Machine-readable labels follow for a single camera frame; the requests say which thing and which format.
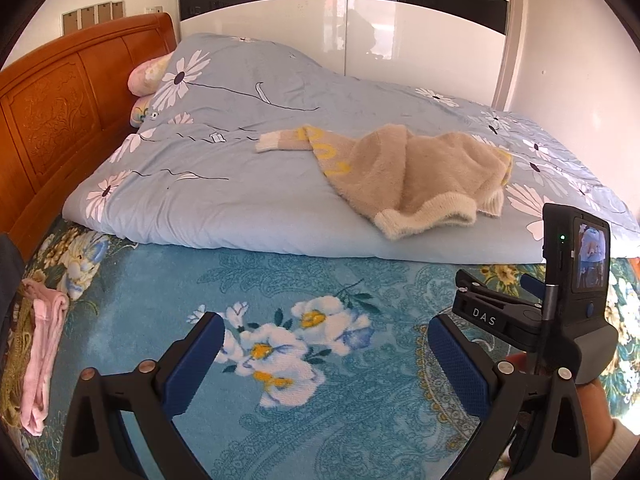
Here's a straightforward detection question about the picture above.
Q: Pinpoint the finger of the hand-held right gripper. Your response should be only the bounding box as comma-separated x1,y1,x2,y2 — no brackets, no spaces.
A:
452,269,543,343
520,274,547,302

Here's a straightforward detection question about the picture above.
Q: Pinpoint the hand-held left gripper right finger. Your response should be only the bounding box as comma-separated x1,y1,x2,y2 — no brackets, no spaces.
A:
428,315,594,480

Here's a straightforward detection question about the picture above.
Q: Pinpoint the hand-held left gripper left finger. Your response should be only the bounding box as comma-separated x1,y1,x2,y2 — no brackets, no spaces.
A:
59,311,226,480

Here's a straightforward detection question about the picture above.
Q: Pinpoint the beige fuzzy sweater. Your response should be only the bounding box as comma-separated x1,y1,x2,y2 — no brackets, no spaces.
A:
255,124,514,241

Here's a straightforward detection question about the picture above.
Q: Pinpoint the person's right forearm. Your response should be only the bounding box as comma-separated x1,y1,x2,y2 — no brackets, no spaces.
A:
589,417,640,480

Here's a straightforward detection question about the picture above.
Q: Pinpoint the person's right hand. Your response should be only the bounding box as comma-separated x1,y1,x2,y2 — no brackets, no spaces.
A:
575,379,617,461

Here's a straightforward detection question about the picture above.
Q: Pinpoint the teal floral blanket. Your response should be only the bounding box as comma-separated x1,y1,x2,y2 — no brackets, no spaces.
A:
0,219,640,480

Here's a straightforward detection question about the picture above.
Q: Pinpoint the pink folded garment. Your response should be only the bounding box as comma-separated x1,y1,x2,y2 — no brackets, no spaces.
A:
20,280,71,437

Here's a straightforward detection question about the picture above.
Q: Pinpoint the light blue floral duvet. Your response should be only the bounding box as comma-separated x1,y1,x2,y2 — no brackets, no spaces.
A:
63,33,640,264

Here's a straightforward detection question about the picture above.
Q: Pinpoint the dark cloth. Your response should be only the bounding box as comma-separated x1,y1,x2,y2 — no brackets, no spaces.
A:
0,232,25,358

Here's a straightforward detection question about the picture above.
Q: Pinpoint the pink floral pillow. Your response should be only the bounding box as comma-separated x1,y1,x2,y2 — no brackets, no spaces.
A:
127,52,176,96
130,95,157,127

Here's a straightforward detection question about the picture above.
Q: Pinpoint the wooden bed headboard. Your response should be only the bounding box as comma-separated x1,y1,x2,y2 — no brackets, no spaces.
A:
0,12,179,262

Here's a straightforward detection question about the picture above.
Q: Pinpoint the glossy white wardrobe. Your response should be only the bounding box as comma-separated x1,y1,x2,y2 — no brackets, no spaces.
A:
177,0,531,112

